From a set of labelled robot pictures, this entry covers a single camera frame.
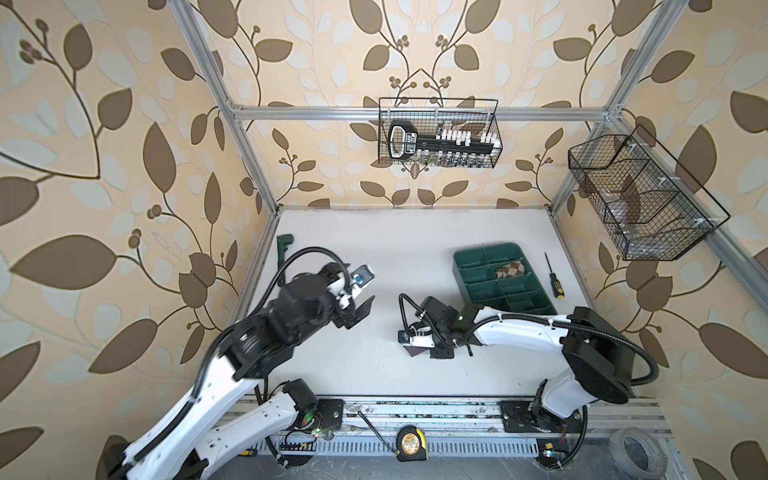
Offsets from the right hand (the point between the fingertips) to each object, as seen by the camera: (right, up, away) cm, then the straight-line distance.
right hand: (430, 341), depth 85 cm
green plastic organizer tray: (+16, +17, +13) cm, 27 cm away
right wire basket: (+53, +38, -13) cm, 66 cm away
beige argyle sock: (+28, +20, +10) cm, 35 cm away
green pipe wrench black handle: (-53, +29, +26) cm, 66 cm away
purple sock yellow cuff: (-5, -1, -5) cm, 7 cm away
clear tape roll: (+47, -21, -16) cm, 54 cm away
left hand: (-17, +21, -21) cm, 34 cm away
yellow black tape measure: (-6, -18, -17) cm, 25 cm away
